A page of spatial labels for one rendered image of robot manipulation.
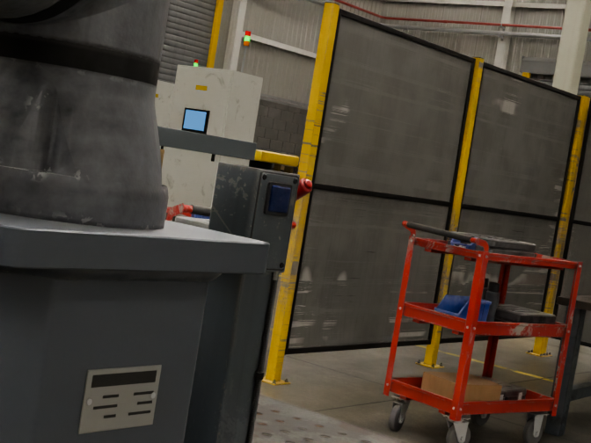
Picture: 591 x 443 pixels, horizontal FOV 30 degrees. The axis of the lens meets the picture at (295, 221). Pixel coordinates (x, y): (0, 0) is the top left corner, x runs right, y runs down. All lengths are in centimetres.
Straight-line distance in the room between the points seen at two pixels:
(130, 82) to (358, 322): 582
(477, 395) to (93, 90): 454
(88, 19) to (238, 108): 1106
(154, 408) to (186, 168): 1119
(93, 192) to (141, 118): 6
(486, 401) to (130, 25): 450
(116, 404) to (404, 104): 589
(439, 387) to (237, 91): 700
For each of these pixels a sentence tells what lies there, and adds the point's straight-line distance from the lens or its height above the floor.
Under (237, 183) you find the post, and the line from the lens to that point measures 121.
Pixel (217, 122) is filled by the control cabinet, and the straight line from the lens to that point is 1161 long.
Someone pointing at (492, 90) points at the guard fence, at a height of 183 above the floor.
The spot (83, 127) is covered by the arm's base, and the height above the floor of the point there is 115.
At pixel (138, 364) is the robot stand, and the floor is 102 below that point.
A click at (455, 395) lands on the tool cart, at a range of 492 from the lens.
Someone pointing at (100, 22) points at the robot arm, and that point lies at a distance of 64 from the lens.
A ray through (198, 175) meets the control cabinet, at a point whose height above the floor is 86.
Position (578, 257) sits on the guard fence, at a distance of 861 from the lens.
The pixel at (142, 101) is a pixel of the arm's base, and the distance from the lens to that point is 66.
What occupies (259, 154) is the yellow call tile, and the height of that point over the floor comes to 116.
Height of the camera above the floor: 115
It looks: 3 degrees down
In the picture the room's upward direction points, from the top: 9 degrees clockwise
